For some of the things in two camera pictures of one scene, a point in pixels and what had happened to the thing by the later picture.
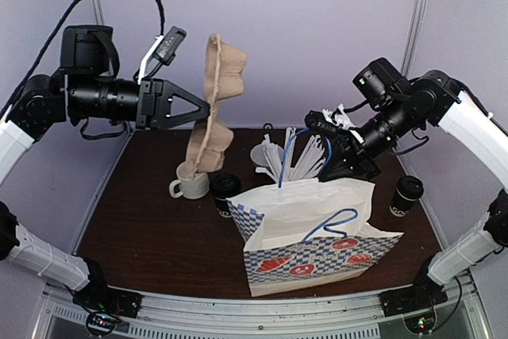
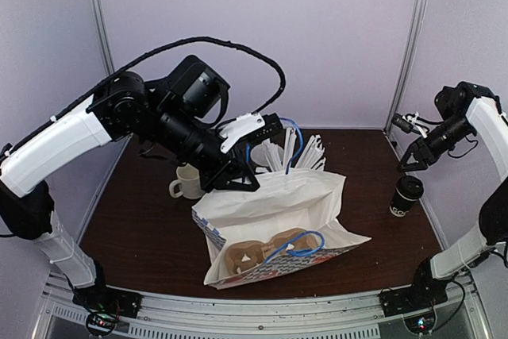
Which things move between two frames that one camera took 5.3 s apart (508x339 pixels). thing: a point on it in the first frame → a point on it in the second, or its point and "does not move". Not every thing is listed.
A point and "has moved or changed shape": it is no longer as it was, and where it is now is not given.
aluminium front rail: x=467 y=315 does not move
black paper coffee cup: x=409 y=189 does not move
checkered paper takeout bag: x=306 y=231 has moved or changed shape
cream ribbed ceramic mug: x=194 y=187 does not move
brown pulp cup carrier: x=224 y=78 → x=246 y=255
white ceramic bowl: x=258 y=156 does not move
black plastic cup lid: x=409 y=187 does not move
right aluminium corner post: x=418 y=14 does not move
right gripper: x=360 y=162 → x=423 y=152
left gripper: x=153 y=110 → x=222 y=178
